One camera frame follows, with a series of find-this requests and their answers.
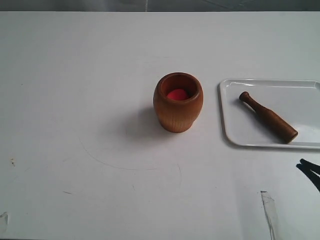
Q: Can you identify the brown wooden pestle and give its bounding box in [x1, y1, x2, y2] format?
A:
[239, 91, 299, 144]

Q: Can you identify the wooden mortar cup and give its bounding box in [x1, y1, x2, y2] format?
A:
[153, 72, 204, 133]

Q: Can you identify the red ball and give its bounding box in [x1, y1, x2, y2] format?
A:
[166, 88, 189, 101]

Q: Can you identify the clear tape strip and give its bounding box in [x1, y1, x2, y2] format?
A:
[260, 190, 282, 240]

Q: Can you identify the white plastic tray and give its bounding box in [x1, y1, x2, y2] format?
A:
[219, 79, 320, 150]

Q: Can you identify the grey backdrop curtain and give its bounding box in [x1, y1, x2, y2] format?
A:
[0, 0, 320, 12]

